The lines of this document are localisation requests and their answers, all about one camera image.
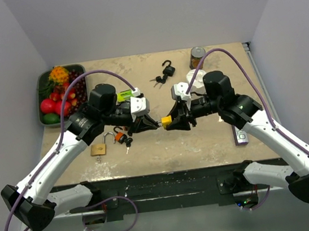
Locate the fruit tray dark green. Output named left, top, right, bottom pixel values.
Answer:
left=37, top=64, right=88, bottom=127

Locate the purple toothpaste box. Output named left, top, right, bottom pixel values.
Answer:
left=231, top=125, right=249, bottom=146

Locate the orange padlock with keys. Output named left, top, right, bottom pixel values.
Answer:
left=113, top=126, right=133, bottom=154

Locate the white toilet paper roll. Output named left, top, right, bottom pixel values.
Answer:
left=186, top=69, right=206, bottom=92

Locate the yellow padlock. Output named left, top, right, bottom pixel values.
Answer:
left=161, top=115, right=172, bottom=129

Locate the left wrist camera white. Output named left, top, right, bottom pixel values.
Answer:
left=129, top=88, right=150, bottom=121

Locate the tin can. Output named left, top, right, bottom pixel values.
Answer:
left=189, top=46, right=206, bottom=69

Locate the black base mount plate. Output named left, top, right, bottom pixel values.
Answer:
left=54, top=158, right=272, bottom=229

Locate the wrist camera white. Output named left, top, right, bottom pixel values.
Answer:
left=129, top=88, right=150, bottom=121
left=171, top=82, right=191, bottom=101

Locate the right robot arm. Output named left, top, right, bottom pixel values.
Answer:
left=161, top=71, right=309, bottom=203

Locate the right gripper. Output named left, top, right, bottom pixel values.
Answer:
left=163, top=93, right=225, bottom=133

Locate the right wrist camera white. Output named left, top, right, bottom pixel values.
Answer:
left=171, top=82, right=191, bottom=101

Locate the razor box green black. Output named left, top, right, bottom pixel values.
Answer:
left=116, top=89, right=133, bottom=102

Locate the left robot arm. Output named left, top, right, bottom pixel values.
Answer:
left=1, top=84, right=158, bottom=231

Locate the purple cable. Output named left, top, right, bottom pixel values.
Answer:
left=181, top=36, right=309, bottom=218
left=0, top=64, right=158, bottom=231

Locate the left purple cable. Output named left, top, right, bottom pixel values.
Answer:
left=0, top=64, right=158, bottom=231

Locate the brass padlock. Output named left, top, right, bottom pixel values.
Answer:
left=90, top=132, right=116, bottom=163

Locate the black padlock with keys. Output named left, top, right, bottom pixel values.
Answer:
left=150, top=60, right=176, bottom=88

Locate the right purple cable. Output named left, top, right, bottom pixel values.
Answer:
left=181, top=36, right=309, bottom=218

